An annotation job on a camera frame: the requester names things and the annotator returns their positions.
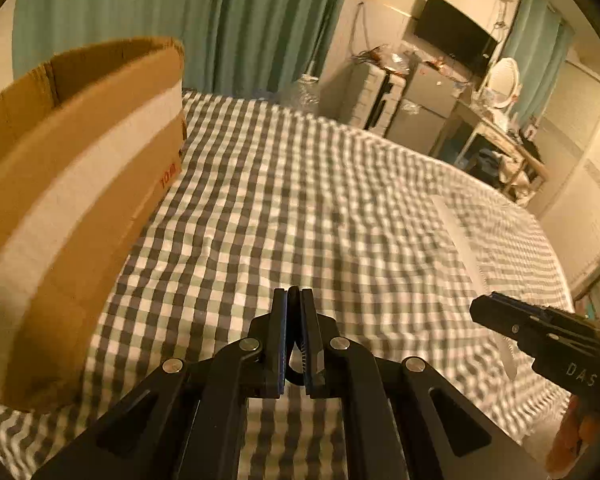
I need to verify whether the person's right hand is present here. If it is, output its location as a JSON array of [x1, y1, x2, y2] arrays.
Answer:
[[545, 396, 600, 478]]

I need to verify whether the checkered bed sheet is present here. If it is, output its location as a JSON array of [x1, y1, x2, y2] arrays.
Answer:
[[0, 91, 570, 479]]

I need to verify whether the white sliding wardrobe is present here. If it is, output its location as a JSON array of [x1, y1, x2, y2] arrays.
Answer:
[[529, 62, 600, 290]]

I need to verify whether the white dressing table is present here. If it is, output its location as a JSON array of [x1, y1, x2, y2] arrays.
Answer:
[[428, 100, 550, 200]]

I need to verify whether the white oval vanity mirror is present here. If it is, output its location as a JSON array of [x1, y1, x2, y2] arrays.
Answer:
[[480, 58, 521, 110]]

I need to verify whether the brown cardboard box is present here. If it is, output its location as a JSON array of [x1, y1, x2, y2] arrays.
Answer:
[[0, 37, 184, 413]]

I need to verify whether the silver mini fridge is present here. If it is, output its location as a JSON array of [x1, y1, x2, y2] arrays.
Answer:
[[385, 62, 468, 155]]

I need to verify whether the teal window curtain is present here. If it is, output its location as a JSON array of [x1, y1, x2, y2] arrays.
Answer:
[[501, 0, 574, 126]]

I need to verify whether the white suitcase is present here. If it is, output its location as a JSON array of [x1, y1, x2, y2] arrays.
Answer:
[[338, 62, 406, 136]]

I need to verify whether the large water bottle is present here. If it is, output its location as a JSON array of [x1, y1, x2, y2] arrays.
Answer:
[[280, 74, 320, 115]]

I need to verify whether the black wall television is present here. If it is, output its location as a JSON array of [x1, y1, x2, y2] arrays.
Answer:
[[414, 0, 498, 77]]

